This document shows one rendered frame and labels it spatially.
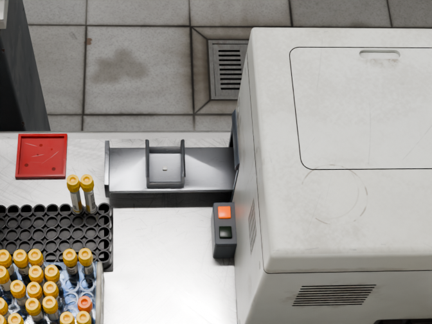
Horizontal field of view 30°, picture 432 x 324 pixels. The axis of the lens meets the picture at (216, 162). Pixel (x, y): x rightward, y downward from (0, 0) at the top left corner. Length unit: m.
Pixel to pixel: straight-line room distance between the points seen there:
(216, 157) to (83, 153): 0.19
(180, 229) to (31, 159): 0.23
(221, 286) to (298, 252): 0.31
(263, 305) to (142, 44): 1.51
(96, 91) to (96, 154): 1.10
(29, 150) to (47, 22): 1.26
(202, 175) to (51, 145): 0.22
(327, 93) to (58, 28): 1.59
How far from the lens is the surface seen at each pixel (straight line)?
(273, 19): 2.42
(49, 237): 1.08
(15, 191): 1.13
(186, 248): 1.09
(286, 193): 0.80
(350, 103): 0.86
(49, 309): 0.95
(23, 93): 1.50
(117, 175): 1.09
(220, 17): 2.40
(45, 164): 1.14
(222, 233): 1.04
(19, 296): 0.96
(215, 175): 1.09
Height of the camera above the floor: 1.88
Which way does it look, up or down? 62 degrees down
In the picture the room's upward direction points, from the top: 9 degrees clockwise
